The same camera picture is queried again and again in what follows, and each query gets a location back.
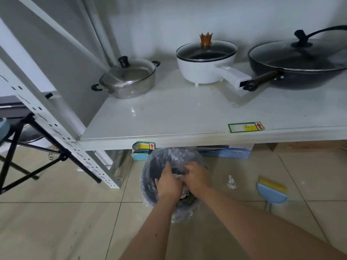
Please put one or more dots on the person's left hand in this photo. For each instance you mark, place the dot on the person's left hand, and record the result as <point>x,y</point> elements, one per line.
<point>169,185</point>

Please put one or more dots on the person's right hand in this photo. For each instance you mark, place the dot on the person's right hand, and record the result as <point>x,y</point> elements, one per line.
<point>196,178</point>

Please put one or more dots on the black bin with plastic liner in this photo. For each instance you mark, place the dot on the black bin with plastic liner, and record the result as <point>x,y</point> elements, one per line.
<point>151,170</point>

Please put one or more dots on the pile of white paper scraps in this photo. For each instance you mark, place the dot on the pile of white paper scraps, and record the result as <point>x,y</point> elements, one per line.
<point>231,182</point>

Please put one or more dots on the person's right forearm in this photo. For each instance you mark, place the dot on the person's right forearm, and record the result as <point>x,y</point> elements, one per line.
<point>271,232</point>

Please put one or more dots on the person's left forearm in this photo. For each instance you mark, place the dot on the person's left forearm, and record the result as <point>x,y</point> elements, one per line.
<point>149,235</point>

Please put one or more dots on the blue white printed carton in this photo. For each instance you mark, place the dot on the blue white printed carton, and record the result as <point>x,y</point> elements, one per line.
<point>225,153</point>

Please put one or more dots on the teal box under shelf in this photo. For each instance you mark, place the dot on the teal box under shelf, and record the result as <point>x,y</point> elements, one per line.
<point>138,156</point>

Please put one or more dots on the peeling green yellow price label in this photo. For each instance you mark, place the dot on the peeling green yellow price label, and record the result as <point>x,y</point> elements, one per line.
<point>143,146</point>

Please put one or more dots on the white metal shelf rack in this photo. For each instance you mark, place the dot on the white metal shelf rack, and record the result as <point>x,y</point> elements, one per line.
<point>176,113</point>

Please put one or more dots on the flat green yellow price label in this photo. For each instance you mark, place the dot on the flat green yellow price label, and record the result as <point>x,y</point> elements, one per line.
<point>245,127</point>

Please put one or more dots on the white electric pot with lid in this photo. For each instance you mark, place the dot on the white electric pot with lid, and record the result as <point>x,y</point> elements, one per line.
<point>206,67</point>

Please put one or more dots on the stainless steel pot with lid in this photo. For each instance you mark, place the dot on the stainless steel pot with lid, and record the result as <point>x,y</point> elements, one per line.
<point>130,78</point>

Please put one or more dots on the flat brown cardboard box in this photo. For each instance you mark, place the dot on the flat brown cardboard box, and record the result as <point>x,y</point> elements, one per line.
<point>306,146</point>

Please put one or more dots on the metal basin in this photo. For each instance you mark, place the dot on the metal basin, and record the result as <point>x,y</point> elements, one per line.
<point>29,135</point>

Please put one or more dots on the black wok with glass lid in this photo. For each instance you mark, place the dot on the black wok with glass lid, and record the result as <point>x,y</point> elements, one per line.
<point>298,67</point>

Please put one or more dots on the black slatted folding table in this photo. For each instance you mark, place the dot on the black slatted folding table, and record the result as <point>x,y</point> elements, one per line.
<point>13,148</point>

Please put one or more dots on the blue round stool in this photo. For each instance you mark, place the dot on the blue round stool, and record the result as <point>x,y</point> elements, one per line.
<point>2,129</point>

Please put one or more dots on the white wall pipe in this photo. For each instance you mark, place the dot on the white wall pipe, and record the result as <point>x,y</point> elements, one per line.
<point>100,29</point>

